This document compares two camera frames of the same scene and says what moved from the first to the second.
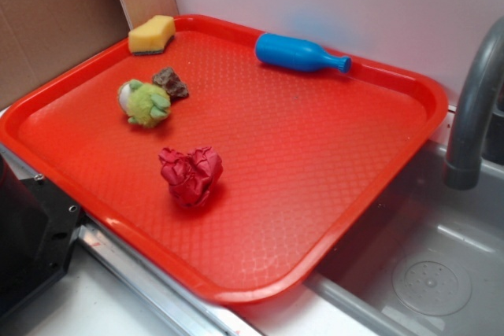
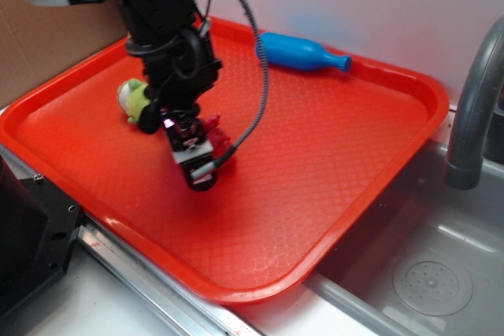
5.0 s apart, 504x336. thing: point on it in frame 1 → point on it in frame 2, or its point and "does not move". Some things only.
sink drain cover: x=433 y=284 does not move
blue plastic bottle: x=294 y=53 does not move
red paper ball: x=192 y=175 → x=220 y=141
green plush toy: x=145 y=104 does not move
